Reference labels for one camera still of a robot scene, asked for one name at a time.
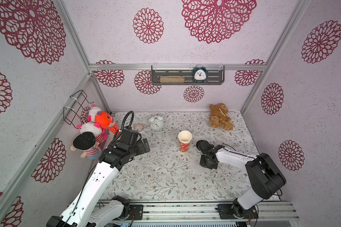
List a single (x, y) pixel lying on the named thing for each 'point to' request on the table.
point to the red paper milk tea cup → (184, 137)
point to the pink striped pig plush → (101, 136)
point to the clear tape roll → (139, 127)
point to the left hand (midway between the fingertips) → (141, 147)
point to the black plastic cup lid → (203, 145)
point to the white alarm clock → (156, 122)
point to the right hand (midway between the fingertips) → (203, 163)
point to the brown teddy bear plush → (219, 117)
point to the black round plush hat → (84, 141)
